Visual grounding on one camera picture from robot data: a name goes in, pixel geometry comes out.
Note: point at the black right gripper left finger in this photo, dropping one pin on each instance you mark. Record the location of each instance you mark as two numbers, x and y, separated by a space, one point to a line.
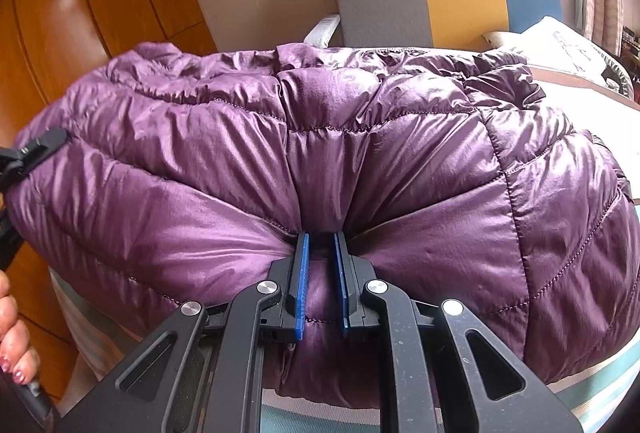
201 369

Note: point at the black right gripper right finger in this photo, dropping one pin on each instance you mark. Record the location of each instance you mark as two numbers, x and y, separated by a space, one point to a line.
442 369

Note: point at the purple quilted down jacket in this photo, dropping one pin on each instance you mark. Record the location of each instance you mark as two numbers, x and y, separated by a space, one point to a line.
185 177

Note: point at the left hand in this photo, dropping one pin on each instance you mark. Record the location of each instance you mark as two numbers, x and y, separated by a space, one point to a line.
18 357

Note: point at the striped bed cover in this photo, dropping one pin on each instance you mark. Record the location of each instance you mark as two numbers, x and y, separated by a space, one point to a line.
593 395

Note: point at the orange wooden wardrobe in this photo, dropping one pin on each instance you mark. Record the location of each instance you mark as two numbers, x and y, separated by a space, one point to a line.
47 44

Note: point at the white printed cushion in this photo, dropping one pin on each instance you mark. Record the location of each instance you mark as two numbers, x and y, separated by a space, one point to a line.
553 45

